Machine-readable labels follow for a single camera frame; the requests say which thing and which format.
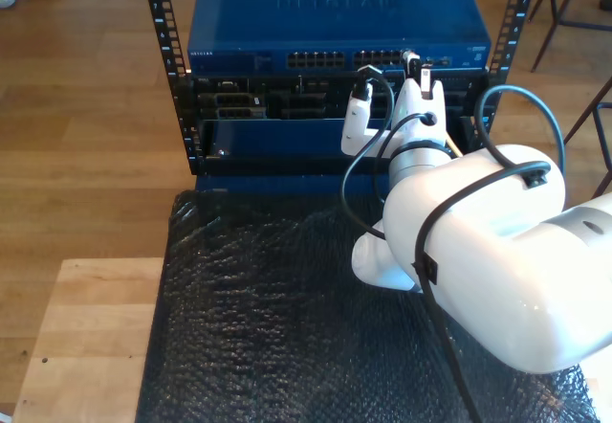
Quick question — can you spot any black cable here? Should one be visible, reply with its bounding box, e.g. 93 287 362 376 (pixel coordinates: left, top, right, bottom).
339 63 569 423

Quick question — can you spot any black bubble wrap mat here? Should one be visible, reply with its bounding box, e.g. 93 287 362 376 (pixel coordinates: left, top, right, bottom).
135 184 601 423

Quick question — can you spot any black metal stool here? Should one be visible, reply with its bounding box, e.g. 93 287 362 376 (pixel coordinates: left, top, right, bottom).
528 0 612 74

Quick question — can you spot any blue network switch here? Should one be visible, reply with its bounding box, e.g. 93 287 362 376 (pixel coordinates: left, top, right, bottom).
186 0 492 76

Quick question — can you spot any black rack server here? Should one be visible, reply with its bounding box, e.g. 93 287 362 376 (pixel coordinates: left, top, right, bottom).
190 74 489 122

